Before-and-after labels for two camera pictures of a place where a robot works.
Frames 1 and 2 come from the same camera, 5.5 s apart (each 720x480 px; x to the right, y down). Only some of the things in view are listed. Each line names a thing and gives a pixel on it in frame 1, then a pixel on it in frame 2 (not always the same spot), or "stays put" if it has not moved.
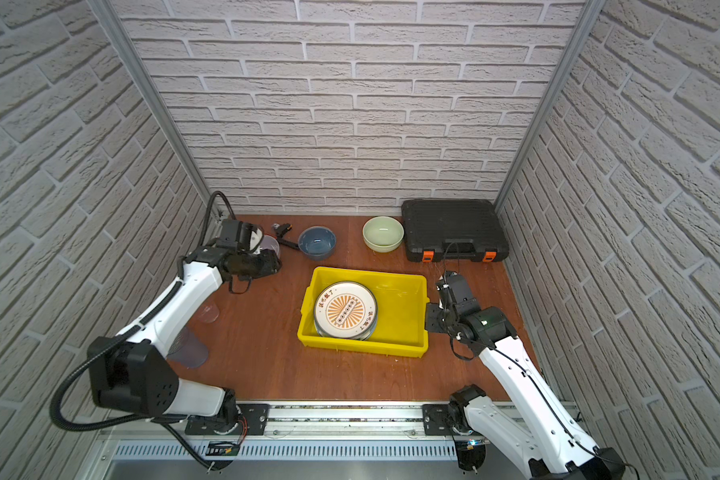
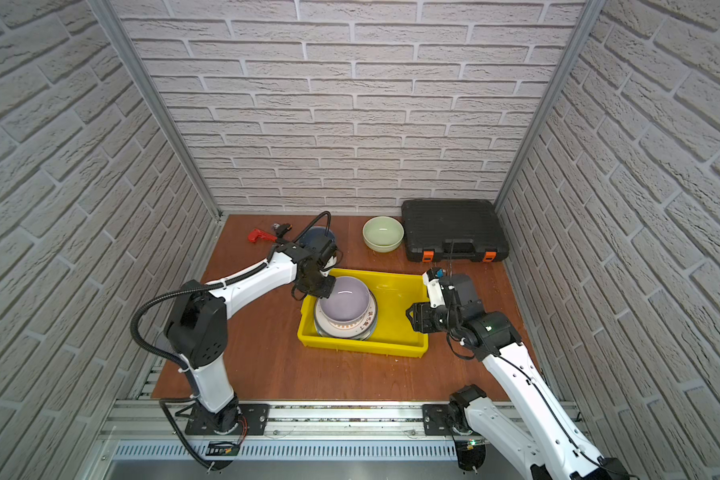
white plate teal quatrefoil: [353, 338] stays put
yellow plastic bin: [400, 328] stays put
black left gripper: [274, 264] to [329, 291]
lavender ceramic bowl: [269, 242] to [348, 301]
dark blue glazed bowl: [317, 242] stays put
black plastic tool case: [453, 230] stays put
